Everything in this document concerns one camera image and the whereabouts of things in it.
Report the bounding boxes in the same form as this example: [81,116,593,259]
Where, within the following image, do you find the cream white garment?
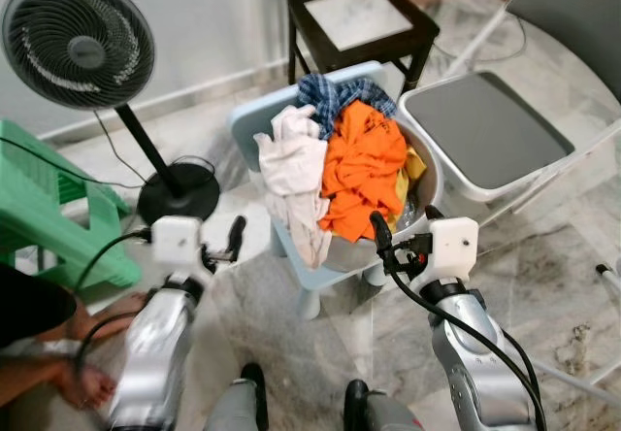
[254,104,334,270]

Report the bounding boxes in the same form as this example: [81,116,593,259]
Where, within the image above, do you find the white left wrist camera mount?
[150,215,206,277]

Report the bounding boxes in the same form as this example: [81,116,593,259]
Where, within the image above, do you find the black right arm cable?
[381,247,549,431]

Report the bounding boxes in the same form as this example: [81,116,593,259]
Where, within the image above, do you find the grey left robot leg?
[202,361,270,431]

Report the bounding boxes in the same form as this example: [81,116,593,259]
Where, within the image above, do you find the person's black shorts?
[0,261,79,349]

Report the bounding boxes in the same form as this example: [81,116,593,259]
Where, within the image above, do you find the person's bare leg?
[68,290,148,347]
[0,353,119,414]

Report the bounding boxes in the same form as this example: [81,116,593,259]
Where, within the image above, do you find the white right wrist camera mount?
[411,216,482,288]

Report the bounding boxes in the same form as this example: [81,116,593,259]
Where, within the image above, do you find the orange garment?
[317,99,409,245]

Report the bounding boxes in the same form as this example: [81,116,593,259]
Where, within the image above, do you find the grey white folding chair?
[398,0,621,230]

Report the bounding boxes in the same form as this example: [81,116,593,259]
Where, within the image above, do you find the dark wooden chair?
[281,0,441,94]

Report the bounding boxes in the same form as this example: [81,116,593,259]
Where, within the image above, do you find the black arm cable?
[381,247,549,431]
[74,225,156,374]

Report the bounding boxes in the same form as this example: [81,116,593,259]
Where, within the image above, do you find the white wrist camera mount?
[411,216,482,288]
[150,215,206,277]

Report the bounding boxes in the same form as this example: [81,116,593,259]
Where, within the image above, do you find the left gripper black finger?
[224,214,249,263]

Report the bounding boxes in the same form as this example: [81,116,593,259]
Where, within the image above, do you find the green plastic stool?
[0,120,144,292]

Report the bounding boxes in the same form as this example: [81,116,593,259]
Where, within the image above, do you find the black standing fan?
[2,0,222,226]

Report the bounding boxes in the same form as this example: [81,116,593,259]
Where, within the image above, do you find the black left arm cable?
[74,225,156,374]

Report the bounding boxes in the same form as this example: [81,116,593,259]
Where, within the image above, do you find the white pole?
[529,353,621,405]

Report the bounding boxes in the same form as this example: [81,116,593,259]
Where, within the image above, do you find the blue plaid garment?
[296,74,399,143]

